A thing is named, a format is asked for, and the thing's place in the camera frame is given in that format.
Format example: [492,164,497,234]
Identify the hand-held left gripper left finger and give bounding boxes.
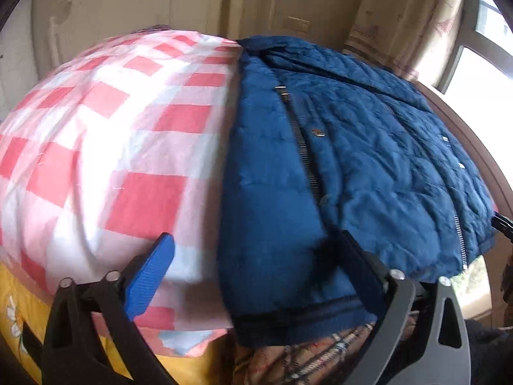
[40,233,176,385]

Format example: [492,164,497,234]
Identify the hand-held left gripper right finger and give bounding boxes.
[339,230,471,385]

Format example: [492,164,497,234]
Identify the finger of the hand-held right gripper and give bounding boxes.
[491,213,513,246]

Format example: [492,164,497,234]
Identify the blue quilted jacket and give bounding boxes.
[218,35,496,348]

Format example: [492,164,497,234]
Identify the bay window sill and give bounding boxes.
[417,80,513,323]

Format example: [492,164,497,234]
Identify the beige plaid cloth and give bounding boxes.
[231,321,382,385]

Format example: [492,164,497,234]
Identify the yellow bed sheet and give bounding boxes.
[0,264,238,385]

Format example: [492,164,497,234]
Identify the pink checked blanket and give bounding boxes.
[0,30,243,358]

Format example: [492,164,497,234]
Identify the window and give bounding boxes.
[437,0,513,107]

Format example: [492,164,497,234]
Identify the printed curtain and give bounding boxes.
[344,0,470,81]

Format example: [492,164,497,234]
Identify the cream wardrobe doors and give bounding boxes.
[48,0,242,62]

